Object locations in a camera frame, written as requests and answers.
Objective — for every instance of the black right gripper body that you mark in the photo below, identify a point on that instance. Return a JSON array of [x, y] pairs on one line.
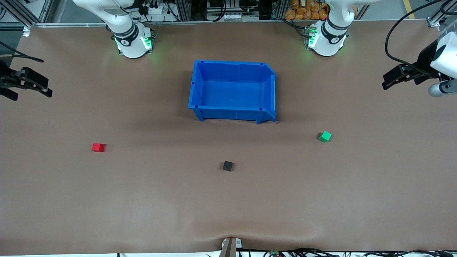
[[8, 79]]

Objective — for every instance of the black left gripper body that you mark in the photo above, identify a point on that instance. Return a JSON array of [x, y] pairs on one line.
[[424, 60]]

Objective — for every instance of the small red cube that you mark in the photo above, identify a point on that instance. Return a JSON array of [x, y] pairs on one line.
[[98, 147]]

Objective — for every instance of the small green cube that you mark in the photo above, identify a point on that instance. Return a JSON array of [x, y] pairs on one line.
[[325, 136]]

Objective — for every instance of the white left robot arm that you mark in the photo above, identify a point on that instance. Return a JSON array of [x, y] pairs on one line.
[[330, 34]]

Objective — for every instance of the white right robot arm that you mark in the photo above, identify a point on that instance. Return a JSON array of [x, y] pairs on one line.
[[128, 32]]

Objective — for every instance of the small black cube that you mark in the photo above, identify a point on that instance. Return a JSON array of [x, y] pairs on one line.
[[227, 165]]

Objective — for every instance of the bag of orange snacks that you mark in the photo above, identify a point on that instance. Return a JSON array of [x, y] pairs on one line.
[[307, 10]]

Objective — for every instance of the white power strip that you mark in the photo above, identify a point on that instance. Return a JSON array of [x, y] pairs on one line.
[[151, 9]]

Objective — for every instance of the brown table cover mat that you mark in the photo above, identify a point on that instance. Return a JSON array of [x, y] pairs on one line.
[[142, 200]]

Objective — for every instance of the blue plastic storage bin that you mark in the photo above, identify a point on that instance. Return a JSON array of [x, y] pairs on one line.
[[232, 94]]

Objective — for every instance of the small green connector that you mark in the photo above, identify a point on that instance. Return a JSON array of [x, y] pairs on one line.
[[274, 253]]

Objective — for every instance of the metal table edge clamp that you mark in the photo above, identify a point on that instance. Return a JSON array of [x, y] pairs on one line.
[[230, 247]]

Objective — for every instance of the aluminium frame profile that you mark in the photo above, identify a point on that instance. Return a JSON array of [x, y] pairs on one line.
[[18, 12], [441, 14]]

